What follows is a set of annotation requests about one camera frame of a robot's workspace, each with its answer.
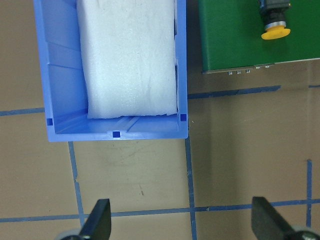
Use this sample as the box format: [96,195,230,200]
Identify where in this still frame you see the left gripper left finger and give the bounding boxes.
[59,198,111,240]

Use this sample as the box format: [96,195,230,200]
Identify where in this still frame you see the yellow push button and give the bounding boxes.
[258,0,292,41]

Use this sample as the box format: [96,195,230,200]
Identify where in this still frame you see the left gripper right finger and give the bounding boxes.
[251,196,320,240]

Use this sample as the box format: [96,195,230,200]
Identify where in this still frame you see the white foam pad left bin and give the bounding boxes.
[76,0,178,119]

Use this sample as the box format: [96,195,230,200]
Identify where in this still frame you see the green conveyor belt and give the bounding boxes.
[198,0,320,74]

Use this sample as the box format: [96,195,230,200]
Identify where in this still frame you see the left blue plastic bin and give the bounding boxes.
[33,0,188,142]

